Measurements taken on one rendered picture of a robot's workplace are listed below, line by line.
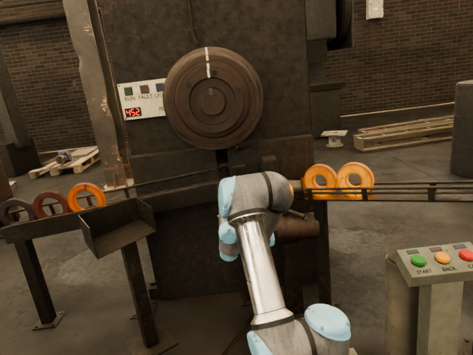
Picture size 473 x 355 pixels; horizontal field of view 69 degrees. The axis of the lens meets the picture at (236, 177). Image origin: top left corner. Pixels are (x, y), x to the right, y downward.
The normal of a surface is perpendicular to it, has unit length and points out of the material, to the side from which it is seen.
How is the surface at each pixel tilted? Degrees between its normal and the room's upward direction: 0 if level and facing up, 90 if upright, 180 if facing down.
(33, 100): 90
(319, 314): 10
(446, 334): 90
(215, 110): 90
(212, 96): 90
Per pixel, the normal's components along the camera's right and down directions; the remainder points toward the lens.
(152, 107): 0.02, 0.29
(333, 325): 0.06, -0.96
